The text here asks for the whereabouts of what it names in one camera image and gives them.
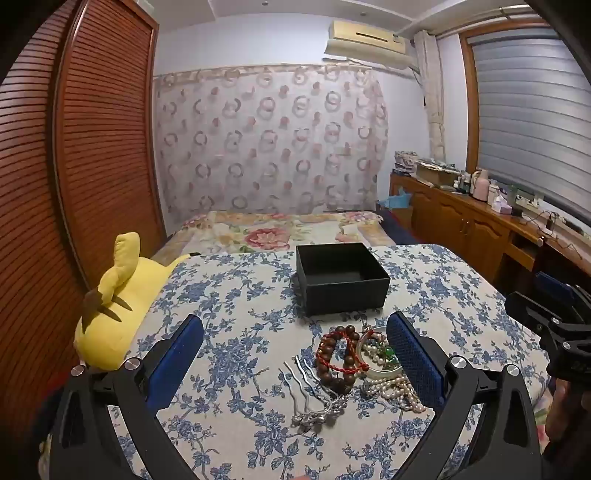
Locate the brown wooden bead bracelet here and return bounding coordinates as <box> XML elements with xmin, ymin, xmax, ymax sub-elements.
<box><xmin>315</xmin><ymin>325</ymin><xmax>365</xmax><ymax>395</ymax></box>

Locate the flat cardboard box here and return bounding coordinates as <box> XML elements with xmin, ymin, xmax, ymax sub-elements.
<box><xmin>416</xmin><ymin>159</ymin><xmax>461</xmax><ymax>187</ymax></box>

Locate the green jade bead necklace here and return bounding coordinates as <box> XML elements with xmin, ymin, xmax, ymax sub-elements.
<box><xmin>365</xmin><ymin>339</ymin><xmax>400</xmax><ymax>370</ymax></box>

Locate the lace pipe cover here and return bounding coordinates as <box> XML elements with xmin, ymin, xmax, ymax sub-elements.
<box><xmin>413</xmin><ymin>30</ymin><xmax>447</xmax><ymax>160</ymax></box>

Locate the patterned fabric box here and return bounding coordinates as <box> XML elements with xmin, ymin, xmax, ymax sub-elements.
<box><xmin>392</xmin><ymin>150</ymin><xmax>419</xmax><ymax>174</ymax></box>

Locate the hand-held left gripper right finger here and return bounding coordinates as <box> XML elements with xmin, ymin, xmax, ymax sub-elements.
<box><xmin>385</xmin><ymin>311</ymin><xmax>543</xmax><ymax>480</ymax></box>

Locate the wooden cabinet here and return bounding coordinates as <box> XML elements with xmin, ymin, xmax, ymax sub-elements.
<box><xmin>389</xmin><ymin>171</ymin><xmax>591</xmax><ymax>298</ymax></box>

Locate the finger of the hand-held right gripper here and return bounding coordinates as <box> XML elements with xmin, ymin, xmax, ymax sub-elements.
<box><xmin>534</xmin><ymin>271</ymin><xmax>591</xmax><ymax>315</ymax></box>
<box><xmin>505</xmin><ymin>292</ymin><xmax>591</xmax><ymax>380</ymax></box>

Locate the silver filigree hair ornament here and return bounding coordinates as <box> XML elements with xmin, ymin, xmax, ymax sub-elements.
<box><xmin>291</xmin><ymin>396</ymin><xmax>350</xmax><ymax>429</ymax></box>

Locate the blue plastic bag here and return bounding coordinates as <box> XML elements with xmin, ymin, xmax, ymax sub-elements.
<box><xmin>376</xmin><ymin>187</ymin><xmax>412</xmax><ymax>212</ymax></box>

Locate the circle-patterned curtain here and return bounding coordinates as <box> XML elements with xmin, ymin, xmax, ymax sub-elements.
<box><xmin>152</xmin><ymin>65</ymin><xmax>391</xmax><ymax>219</ymax></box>

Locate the pink floral quilt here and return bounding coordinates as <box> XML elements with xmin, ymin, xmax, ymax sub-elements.
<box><xmin>154</xmin><ymin>210</ymin><xmax>398</xmax><ymax>257</ymax></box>

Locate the white air conditioner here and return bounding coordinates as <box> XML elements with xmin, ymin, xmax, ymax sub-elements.
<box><xmin>324</xmin><ymin>19</ymin><xmax>414</xmax><ymax>71</ymax></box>

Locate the dark blue bed sheet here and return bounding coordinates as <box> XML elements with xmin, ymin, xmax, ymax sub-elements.
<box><xmin>376</xmin><ymin>210</ymin><xmax>417</xmax><ymax>246</ymax></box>

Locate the wooden louvred wardrobe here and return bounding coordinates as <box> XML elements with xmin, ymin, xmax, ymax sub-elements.
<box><xmin>0</xmin><ymin>0</ymin><xmax>167</xmax><ymax>409</ymax></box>

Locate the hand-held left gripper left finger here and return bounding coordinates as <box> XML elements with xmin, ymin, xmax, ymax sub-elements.
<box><xmin>48</xmin><ymin>314</ymin><xmax>206</xmax><ymax>480</ymax></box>

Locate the white pearl necklace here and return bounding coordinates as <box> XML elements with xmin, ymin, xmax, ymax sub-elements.
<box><xmin>360</xmin><ymin>371</ymin><xmax>428</xmax><ymax>414</ymax></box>

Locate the black square box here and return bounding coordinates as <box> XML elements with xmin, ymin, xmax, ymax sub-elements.
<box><xmin>295</xmin><ymin>243</ymin><xmax>392</xmax><ymax>317</ymax></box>

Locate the silver hairpin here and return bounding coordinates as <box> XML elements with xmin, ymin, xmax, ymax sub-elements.
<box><xmin>283</xmin><ymin>355</ymin><xmax>340</xmax><ymax>416</ymax></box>

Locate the white jade bangle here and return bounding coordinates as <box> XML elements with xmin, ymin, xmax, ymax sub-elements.
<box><xmin>358</xmin><ymin>325</ymin><xmax>408</xmax><ymax>380</ymax></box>

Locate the blue floral blanket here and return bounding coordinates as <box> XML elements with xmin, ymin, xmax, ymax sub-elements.
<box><xmin>111</xmin><ymin>243</ymin><xmax>552</xmax><ymax>480</ymax></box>

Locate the yellow plush toy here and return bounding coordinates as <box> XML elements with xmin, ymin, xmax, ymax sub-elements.
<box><xmin>74</xmin><ymin>232</ymin><xmax>191</xmax><ymax>373</ymax></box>

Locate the pink thermos jug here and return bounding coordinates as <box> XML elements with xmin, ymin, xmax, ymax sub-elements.
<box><xmin>472</xmin><ymin>169</ymin><xmax>491</xmax><ymax>202</ymax></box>

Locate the white power strip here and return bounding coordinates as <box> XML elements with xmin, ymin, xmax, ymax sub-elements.
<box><xmin>513</xmin><ymin>187</ymin><xmax>546</xmax><ymax>209</ymax></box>

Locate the red string bracelet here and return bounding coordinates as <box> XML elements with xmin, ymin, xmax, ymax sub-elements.
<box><xmin>316</xmin><ymin>330</ymin><xmax>371</xmax><ymax>378</ymax></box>

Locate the grey window blind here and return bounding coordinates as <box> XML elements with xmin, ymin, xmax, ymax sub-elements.
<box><xmin>471</xmin><ymin>28</ymin><xmax>591</xmax><ymax>234</ymax></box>

